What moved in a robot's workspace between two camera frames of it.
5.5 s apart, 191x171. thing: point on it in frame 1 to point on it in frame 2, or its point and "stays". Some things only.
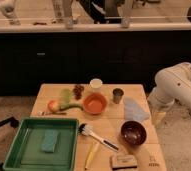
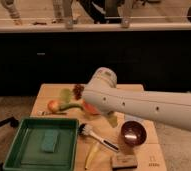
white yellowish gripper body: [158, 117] to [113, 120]
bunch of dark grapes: [78, 91] stays
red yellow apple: [53, 106] stays
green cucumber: [71, 105] stays
